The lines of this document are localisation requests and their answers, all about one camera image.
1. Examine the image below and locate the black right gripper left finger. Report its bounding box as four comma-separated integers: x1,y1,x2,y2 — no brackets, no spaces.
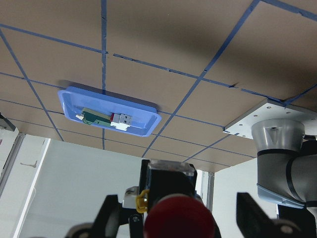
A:
92,195,119,238

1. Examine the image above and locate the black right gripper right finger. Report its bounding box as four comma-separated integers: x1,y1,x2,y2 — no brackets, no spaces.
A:
236,192,271,238

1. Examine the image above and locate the red emergency stop button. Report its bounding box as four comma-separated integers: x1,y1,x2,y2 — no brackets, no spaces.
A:
135,159,215,238

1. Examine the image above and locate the white red circuit breaker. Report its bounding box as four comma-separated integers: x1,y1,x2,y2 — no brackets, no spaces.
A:
110,113,132,131

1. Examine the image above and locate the green terminal block module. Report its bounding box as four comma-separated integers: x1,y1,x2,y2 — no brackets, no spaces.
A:
76,108,111,127

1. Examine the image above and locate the blue plastic tray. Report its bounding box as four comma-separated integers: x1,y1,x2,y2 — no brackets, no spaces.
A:
57,86,161,137

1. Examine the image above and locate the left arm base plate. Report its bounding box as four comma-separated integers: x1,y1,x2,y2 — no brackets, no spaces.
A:
223,99,317,139

